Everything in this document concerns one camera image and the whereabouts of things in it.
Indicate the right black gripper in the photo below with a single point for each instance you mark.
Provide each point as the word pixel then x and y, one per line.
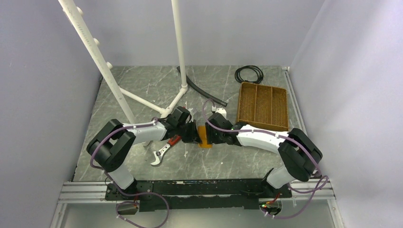
pixel 211 138

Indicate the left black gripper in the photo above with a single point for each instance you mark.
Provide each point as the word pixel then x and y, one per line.
pixel 194 137

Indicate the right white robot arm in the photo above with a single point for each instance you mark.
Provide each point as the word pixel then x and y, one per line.
pixel 300 156

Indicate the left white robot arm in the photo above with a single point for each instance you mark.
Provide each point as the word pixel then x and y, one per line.
pixel 111 145

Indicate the brown woven divided tray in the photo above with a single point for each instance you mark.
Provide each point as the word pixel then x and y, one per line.
pixel 263 106

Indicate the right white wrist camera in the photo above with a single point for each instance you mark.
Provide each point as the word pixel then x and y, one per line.
pixel 221 111

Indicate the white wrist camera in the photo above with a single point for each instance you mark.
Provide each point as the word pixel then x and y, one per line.
pixel 221 111
pixel 193 112

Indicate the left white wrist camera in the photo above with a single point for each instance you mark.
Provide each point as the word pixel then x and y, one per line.
pixel 193 112

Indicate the red handled adjustable wrench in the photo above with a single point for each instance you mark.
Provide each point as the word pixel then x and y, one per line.
pixel 159 154

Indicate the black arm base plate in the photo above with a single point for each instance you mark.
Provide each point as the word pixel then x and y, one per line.
pixel 198 194

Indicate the aluminium extrusion rail frame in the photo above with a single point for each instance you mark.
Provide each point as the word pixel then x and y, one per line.
pixel 93 192

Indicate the white PVC pipe frame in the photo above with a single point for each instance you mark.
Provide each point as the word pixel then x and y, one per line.
pixel 74 15

